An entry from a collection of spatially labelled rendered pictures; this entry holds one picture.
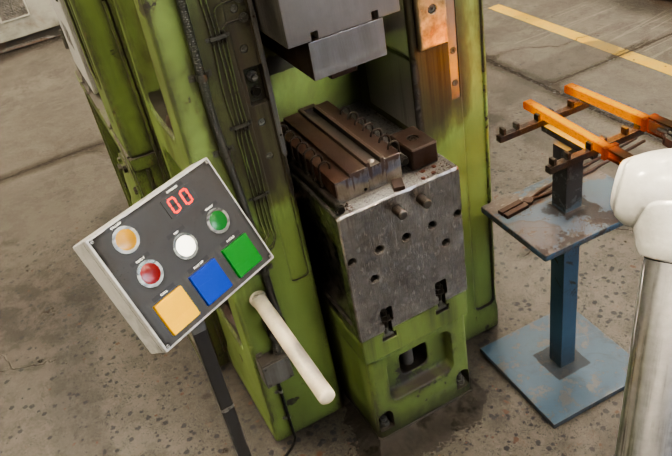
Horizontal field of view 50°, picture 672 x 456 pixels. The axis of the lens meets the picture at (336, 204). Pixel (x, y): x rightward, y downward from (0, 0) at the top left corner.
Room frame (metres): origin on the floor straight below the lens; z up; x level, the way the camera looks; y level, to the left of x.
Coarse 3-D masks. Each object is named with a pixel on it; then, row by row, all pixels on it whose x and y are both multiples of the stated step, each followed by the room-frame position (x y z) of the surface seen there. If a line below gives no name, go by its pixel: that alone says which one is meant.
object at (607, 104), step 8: (568, 88) 1.83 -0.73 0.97; (576, 88) 1.82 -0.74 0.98; (584, 88) 1.81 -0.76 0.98; (576, 96) 1.80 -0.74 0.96; (584, 96) 1.77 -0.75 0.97; (592, 96) 1.75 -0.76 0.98; (600, 96) 1.74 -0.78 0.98; (592, 104) 1.74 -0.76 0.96; (600, 104) 1.71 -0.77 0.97; (608, 104) 1.68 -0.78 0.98; (616, 104) 1.67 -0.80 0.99; (616, 112) 1.65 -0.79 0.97; (624, 112) 1.62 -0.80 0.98; (632, 112) 1.61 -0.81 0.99; (640, 112) 1.60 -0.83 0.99; (632, 120) 1.59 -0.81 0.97; (640, 120) 1.57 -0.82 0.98; (648, 120) 1.55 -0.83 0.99; (656, 120) 1.52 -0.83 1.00; (664, 120) 1.51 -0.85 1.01; (656, 136) 1.51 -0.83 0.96
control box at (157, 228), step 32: (160, 192) 1.31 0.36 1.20; (192, 192) 1.34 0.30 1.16; (224, 192) 1.37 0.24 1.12; (128, 224) 1.23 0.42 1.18; (160, 224) 1.26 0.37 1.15; (192, 224) 1.29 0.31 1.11; (96, 256) 1.16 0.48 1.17; (128, 256) 1.18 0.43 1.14; (160, 256) 1.21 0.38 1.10; (192, 256) 1.23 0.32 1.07; (128, 288) 1.13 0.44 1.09; (160, 288) 1.16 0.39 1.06; (192, 288) 1.19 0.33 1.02; (128, 320) 1.14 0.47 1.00; (160, 320) 1.11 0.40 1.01; (160, 352) 1.09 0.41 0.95
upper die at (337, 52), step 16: (352, 32) 1.59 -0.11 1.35; (368, 32) 1.61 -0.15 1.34; (272, 48) 1.78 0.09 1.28; (304, 48) 1.57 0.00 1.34; (320, 48) 1.56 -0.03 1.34; (336, 48) 1.58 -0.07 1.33; (352, 48) 1.59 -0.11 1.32; (368, 48) 1.61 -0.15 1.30; (384, 48) 1.62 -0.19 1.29; (304, 64) 1.59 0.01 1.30; (320, 64) 1.56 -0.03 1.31; (336, 64) 1.57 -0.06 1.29; (352, 64) 1.59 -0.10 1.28
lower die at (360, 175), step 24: (288, 120) 1.93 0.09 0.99; (312, 120) 1.88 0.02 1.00; (336, 120) 1.87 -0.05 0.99; (288, 144) 1.82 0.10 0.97; (312, 144) 1.77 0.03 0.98; (336, 144) 1.73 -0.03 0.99; (384, 144) 1.68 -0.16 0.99; (336, 168) 1.62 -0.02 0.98; (360, 168) 1.58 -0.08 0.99; (384, 168) 1.61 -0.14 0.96; (336, 192) 1.55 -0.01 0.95; (360, 192) 1.58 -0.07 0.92
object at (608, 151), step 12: (528, 108) 1.82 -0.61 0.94; (540, 108) 1.79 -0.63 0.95; (552, 120) 1.72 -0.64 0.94; (564, 120) 1.70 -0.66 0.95; (576, 132) 1.62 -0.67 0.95; (588, 132) 1.61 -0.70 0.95; (600, 144) 1.54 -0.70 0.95; (612, 144) 1.52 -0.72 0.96; (612, 156) 1.50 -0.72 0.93; (624, 156) 1.46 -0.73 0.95
